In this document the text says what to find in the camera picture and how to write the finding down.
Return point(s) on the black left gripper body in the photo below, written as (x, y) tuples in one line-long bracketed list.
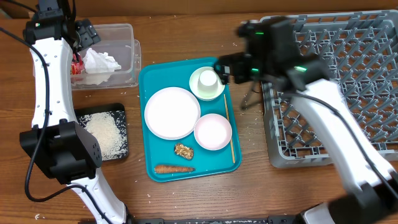
[(87, 36)]

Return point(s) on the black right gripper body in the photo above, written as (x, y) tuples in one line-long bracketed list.
[(242, 70)]

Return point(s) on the red snack wrapper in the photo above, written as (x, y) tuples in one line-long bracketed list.
[(77, 65)]

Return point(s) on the white napkin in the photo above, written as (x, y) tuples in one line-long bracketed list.
[(99, 67)]

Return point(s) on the white plate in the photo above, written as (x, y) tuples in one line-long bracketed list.
[(171, 113)]

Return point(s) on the pile of rice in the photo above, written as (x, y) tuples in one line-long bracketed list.
[(105, 133)]

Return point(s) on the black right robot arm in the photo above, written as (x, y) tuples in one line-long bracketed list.
[(272, 56)]

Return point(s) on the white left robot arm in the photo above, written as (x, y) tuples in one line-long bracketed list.
[(57, 144)]

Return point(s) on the wooden chopstick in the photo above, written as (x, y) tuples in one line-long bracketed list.
[(231, 130)]

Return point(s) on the clear plastic bin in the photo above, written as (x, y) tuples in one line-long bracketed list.
[(118, 43)]

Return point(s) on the white paper cup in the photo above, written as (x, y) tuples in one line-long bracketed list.
[(207, 83)]

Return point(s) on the pale green bowl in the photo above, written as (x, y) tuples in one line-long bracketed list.
[(193, 84)]

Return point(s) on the pink white bowl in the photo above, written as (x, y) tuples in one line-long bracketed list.
[(212, 132)]

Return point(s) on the teal plastic tray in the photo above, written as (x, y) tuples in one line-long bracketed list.
[(160, 151)]

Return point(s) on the black tray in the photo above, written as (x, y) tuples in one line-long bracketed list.
[(121, 109)]

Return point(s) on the brown food scrap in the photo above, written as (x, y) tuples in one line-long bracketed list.
[(184, 151)]

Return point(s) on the grey dish rack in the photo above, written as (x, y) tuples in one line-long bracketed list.
[(360, 49)]

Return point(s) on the orange carrot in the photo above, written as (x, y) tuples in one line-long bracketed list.
[(168, 169)]

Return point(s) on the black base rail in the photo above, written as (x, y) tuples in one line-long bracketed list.
[(273, 219)]

